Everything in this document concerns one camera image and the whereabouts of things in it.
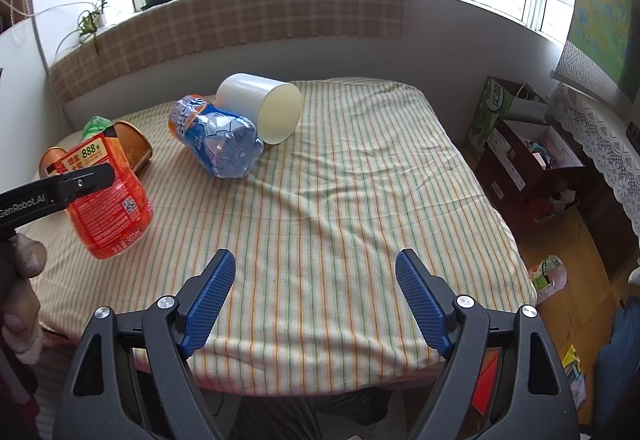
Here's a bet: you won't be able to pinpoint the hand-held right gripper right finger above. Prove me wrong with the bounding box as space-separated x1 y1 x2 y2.
395 248 583 440

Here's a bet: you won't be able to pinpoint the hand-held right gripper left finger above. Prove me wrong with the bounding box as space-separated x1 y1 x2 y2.
52 248 237 440

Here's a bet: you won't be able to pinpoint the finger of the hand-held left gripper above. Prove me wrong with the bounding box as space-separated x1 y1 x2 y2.
49 163 117 213

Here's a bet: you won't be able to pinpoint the orange bottle red label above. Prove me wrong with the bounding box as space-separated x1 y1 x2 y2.
52 116 155 261

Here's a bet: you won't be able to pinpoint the white cup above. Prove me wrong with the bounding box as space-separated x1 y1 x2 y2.
216 73 303 145

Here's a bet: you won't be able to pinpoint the person's left forearm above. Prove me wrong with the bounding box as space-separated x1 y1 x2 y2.
0 312 44 367

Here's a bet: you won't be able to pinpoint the orange metal cup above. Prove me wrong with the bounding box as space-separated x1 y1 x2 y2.
39 146 69 179

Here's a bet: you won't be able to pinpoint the brown metal cup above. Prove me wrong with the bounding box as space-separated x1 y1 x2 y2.
114 120 154 181

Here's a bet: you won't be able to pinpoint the person's left hand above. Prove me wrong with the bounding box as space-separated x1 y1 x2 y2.
0 234 47 321

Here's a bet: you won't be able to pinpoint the red flat object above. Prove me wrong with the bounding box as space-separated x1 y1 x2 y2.
472 350 501 414

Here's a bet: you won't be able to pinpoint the small clear plastic bottle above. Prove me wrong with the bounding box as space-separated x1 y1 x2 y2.
529 255 569 305

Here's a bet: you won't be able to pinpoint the blue label plastic bottle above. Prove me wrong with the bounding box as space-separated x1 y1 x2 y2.
168 94 265 179

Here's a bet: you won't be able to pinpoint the person's dark trousers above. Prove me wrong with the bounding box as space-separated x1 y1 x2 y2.
232 387 396 440

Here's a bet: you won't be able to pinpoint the small potted plant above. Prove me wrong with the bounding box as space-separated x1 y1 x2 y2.
56 0 119 57

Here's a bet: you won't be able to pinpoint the yellow packet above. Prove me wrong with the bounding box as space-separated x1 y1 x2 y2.
560 344 587 411

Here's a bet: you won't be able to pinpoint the brown cardboard box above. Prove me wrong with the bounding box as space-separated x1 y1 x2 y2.
475 119 587 222

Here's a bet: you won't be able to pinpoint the checked beige cloth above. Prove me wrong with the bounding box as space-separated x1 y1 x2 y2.
48 0 406 106

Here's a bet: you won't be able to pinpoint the blue cloth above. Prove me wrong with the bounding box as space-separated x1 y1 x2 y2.
592 295 640 432

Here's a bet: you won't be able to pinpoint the green paper bag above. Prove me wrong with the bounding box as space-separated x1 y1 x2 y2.
467 76 551 162

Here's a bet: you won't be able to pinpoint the white lace cloth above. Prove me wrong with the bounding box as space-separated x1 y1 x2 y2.
549 82 640 222

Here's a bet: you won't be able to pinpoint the green wall poster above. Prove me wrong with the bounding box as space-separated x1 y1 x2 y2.
552 0 640 107

